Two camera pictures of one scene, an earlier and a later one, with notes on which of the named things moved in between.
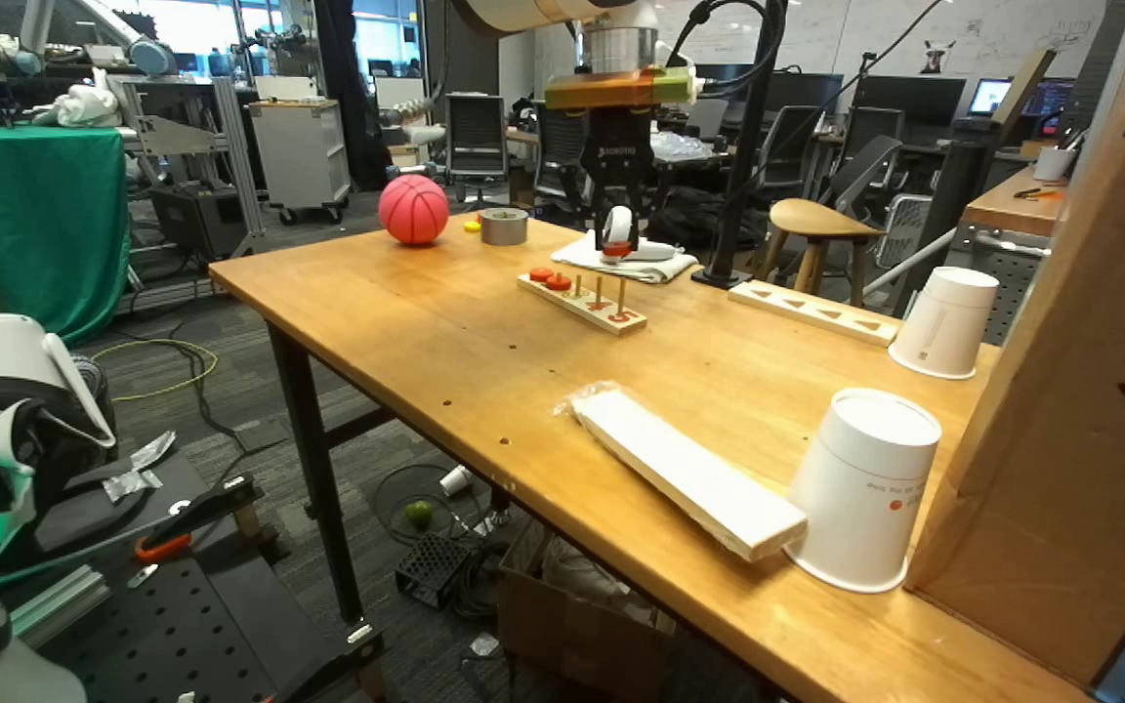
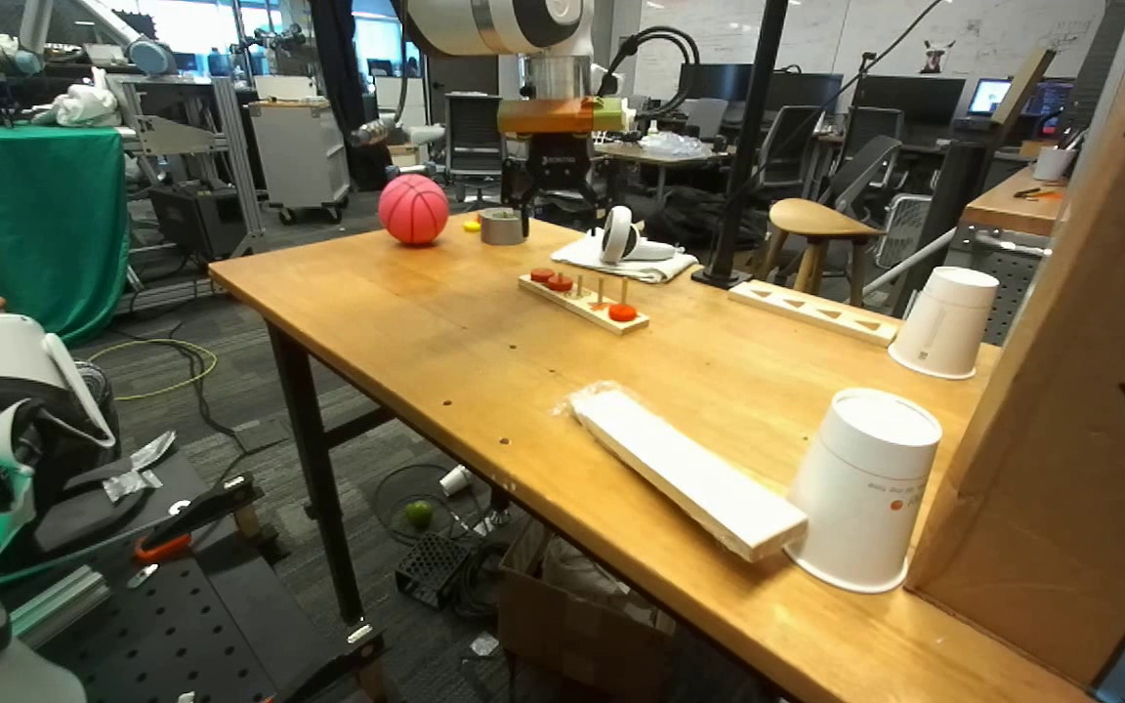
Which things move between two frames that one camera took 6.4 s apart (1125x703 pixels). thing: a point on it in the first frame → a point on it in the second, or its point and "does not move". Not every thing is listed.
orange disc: [616, 246] → [624, 310]
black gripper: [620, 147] → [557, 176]
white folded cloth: [651, 259] does not move
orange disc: [557, 284] does not move
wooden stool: [815, 226] does not move
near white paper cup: [864, 489] does not move
